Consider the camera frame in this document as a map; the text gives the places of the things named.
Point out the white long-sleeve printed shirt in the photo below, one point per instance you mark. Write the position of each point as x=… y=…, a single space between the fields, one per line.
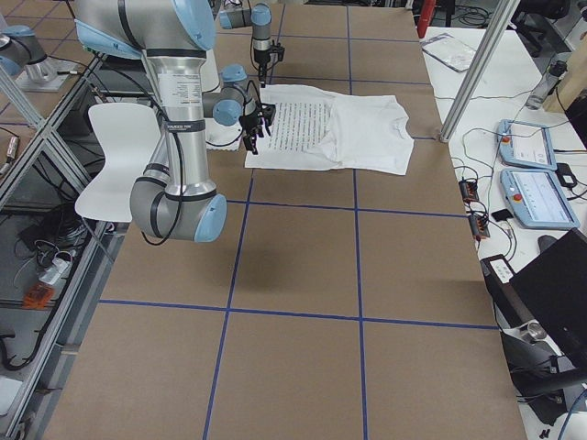
x=318 y=130

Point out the blue teach pendant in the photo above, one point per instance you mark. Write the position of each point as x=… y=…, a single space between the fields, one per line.
x=537 y=200
x=525 y=145

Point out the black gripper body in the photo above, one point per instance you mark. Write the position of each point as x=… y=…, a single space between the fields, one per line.
x=261 y=60
x=249 y=123

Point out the white plastic chair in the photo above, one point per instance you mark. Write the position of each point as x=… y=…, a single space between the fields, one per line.
x=128 y=134

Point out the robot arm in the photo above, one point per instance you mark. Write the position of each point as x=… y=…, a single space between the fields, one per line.
x=175 y=197
x=258 y=18

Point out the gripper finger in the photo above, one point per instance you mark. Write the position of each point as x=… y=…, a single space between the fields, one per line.
x=250 y=139
x=262 y=77

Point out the black laptop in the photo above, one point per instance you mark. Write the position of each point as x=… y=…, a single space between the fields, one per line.
x=553 y=289

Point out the clear water bottle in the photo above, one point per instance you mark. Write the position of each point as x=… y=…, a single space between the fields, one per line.
x=546 y=85

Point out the red object at edge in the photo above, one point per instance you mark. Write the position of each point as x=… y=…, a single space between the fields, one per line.
x=426 y=13

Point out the lower blue teach pendant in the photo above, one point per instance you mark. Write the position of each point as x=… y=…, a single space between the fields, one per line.
x=537 y=200

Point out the upper blue teach pendant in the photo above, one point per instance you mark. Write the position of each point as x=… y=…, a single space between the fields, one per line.
x=525 y=145

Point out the black monitor stand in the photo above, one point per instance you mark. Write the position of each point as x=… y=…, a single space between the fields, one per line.
x=543 y=377

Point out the aluminium frame post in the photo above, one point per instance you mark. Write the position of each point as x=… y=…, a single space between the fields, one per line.
x=488 y=45

